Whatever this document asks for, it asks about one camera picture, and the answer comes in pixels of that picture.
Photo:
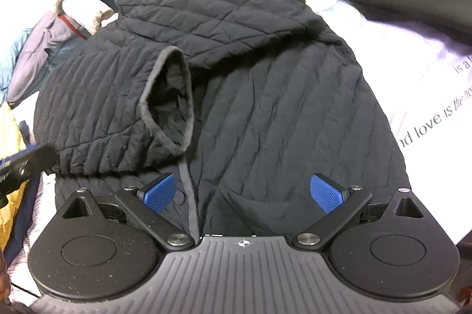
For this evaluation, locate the golden yellow cloth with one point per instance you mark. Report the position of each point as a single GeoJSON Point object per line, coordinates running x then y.
{"type": "Point", "coordinates": [9, 151]}

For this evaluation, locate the grey purple garment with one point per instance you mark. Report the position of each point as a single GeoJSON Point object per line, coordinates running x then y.
{"type": "Point", "coordinates": [37, 59]}

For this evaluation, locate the white lettered bed sheet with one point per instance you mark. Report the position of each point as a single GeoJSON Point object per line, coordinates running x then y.
{"type": "Point", "coordinates": [424, 107]}

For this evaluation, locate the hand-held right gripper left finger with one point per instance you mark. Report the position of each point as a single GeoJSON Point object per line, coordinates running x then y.
{"type": "Point", "coordinates": [159, 193]}

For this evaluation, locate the navy cloth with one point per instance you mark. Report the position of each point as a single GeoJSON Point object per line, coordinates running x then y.
{"type": "Point", "coordinates": [31, 203]}

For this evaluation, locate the black quilted jacket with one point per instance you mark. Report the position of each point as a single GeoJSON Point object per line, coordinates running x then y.
{"type": "Point", "coordinates": [265, 96]}

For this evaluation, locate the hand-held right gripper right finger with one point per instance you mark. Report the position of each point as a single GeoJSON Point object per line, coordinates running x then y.
{"type": "Point", "coordinates": [326, 193]}

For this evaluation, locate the pink knit blanket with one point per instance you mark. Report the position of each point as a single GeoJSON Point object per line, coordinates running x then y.
{"type": "Point", "coordinates": [22, 262]}

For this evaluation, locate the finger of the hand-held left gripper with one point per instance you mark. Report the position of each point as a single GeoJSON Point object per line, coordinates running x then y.
{"type": "Point", "coordinates": [35, 159]}

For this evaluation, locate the teal garment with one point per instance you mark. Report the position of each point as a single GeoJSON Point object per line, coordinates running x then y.
{"type": "Point", "coordinates": [14, 52]}

